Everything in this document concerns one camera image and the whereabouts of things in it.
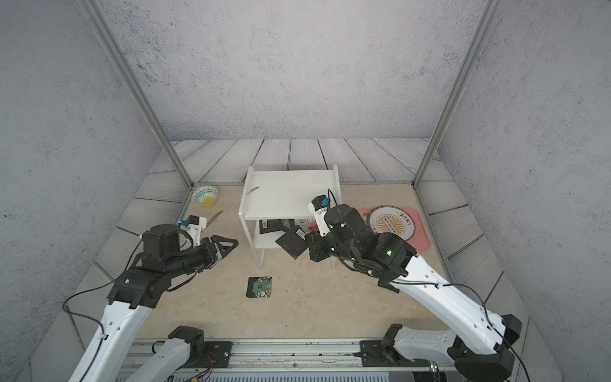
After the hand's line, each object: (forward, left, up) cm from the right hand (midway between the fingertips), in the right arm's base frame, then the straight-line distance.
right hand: (306, 239), depth 63 cm
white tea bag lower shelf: (+16, +2, -15) cm, 22 cm away
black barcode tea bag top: (0, +3, -1) cm, 3 cm away
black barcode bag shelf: (+15, +15, -15) cm, 26 cm away
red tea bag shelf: (+15, -1, -16) cm, 22 cm away
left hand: (+1, +19, -5) cm, 20 cm away
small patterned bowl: (+43, +51, -29) cm, 73 cm away
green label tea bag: (0, +18, -31) cm, 36 cm away
